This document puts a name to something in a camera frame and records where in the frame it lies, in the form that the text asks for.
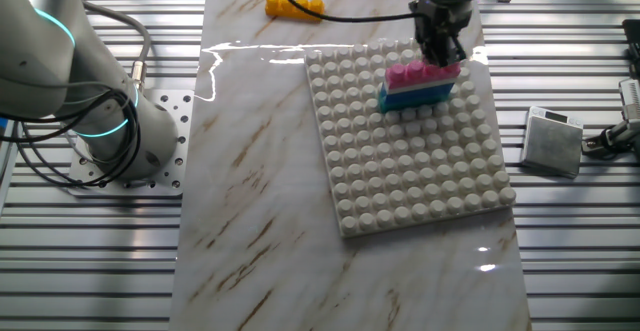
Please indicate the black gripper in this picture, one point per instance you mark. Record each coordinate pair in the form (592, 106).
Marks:
(440, 21)

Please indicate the pink four-stud block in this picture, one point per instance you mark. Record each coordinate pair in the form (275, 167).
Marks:
(410, 75)

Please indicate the white four-stud block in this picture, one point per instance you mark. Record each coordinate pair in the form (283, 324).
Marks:
(415, 87)

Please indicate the blue four-stud block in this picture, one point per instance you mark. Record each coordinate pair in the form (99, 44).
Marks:
(415, 96)

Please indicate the teal four-stud block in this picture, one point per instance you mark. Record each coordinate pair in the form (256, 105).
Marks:
(407, 105)

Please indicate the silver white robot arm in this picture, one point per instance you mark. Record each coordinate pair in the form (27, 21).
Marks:
(45, 46)

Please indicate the white studded baseplate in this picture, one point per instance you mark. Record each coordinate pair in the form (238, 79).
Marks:
(415, 166)

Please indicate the silver digital scale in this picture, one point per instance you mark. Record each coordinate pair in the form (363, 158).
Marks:
(552, 143)

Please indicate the orange four-stud block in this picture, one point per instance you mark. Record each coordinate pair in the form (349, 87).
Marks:
(295, 8)

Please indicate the black device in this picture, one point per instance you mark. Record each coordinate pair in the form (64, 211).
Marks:
(632, 46)

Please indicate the marble pattern board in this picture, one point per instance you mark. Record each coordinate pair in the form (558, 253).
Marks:
(260, 171)

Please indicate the metal camera mount clamp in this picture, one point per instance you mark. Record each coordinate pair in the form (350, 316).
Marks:
(612, 138)

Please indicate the small silver camera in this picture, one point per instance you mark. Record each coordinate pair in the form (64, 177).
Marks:
(631, 98)

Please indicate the perforated robot base plate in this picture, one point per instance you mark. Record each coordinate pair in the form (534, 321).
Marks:
(172, 171)

